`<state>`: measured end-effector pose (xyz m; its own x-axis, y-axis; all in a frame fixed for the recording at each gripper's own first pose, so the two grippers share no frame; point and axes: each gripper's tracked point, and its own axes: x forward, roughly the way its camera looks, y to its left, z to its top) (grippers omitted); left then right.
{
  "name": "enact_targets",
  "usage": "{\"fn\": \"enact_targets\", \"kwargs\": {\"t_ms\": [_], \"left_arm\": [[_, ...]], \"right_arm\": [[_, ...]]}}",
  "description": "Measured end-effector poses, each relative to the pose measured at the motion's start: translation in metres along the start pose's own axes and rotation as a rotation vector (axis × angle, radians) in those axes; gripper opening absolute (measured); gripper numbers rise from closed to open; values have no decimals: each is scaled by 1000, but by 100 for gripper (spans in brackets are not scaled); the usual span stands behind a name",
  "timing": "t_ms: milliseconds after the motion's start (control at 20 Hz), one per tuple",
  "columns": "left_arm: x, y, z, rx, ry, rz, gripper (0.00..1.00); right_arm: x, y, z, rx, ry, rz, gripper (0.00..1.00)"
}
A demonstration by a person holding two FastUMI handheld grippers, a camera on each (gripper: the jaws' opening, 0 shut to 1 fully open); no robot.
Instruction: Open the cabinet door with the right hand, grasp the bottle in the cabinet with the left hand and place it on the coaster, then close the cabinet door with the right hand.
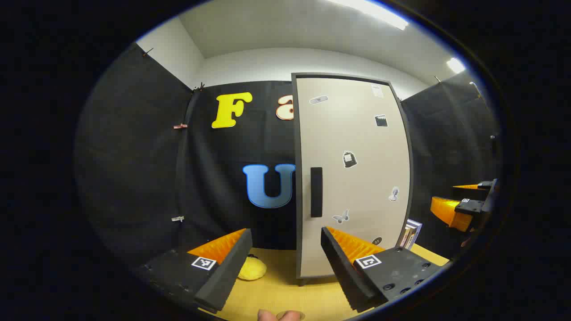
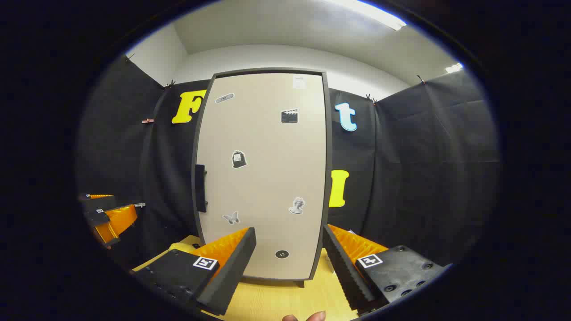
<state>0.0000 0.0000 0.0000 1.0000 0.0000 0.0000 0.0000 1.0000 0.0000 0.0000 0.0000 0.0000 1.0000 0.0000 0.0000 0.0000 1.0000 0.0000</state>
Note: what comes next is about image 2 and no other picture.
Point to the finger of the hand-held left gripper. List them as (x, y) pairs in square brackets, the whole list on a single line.
[(117, 220), (100, 203)]

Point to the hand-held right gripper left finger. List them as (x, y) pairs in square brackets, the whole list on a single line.
[(232, 272)]

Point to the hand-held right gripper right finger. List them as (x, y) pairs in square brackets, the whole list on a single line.
[(345, 272)]

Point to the beige cabinet door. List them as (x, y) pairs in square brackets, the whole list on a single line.
[(267, 178)]

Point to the pale yellow lumpy object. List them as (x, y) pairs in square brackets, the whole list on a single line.
[(180, 247)]

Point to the black backdrop cloth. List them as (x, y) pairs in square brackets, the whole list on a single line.
[(424, 156)]

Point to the small ceiling light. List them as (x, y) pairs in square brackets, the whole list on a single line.
[(454, 68)]

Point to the long ceiling light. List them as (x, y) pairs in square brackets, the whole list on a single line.
[(370, 13)]

